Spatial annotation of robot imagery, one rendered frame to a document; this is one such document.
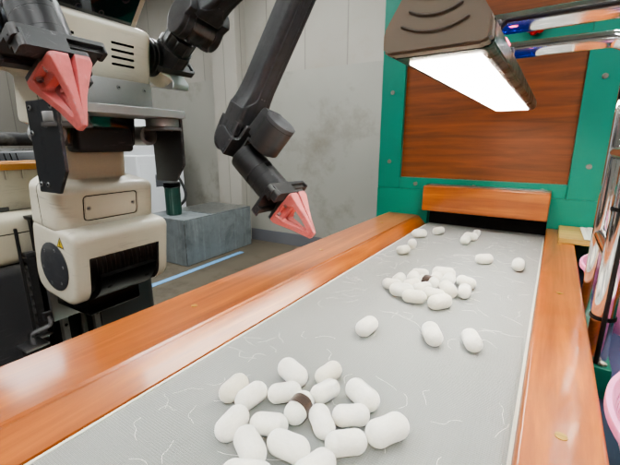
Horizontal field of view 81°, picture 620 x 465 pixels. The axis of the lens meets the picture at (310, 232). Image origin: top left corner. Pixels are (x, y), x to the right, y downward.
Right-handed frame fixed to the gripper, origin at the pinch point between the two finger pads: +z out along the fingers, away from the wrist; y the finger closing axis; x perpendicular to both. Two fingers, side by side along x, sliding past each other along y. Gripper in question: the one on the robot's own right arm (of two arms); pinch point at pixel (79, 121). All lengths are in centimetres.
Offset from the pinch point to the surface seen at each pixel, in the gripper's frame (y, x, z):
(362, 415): -0.7, -21.5, 38.1
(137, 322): -1.0, 3.5, 24.2
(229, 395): -4.2, -11.4, 33.1
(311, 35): 268, 71, -133
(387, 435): -1.9, -23.9, 39.1
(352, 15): 268, 33, -125
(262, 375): 1.0, -10.5, 34.1
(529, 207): 77, -35, 37
